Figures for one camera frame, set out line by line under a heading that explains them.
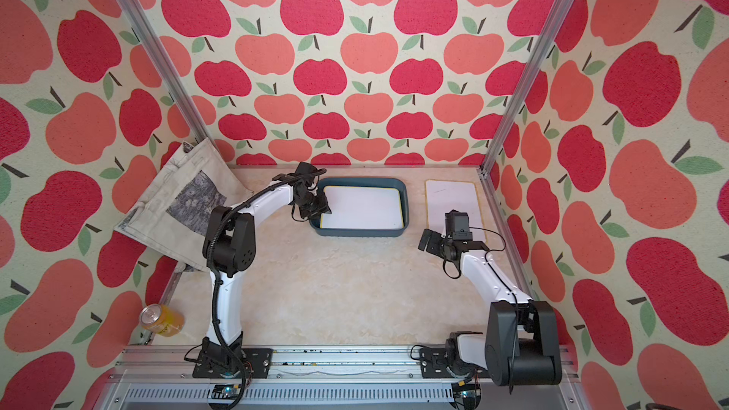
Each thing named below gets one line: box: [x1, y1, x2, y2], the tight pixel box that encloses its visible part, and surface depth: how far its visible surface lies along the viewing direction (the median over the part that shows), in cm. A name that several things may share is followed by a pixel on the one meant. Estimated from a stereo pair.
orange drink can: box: [139, 303, 186, 337], surface depth 74 cm
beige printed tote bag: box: [113, 137, 254, 272], surface depth 88 cm
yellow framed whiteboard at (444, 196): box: [425, 180, 487, 243], surface depth 114 cm
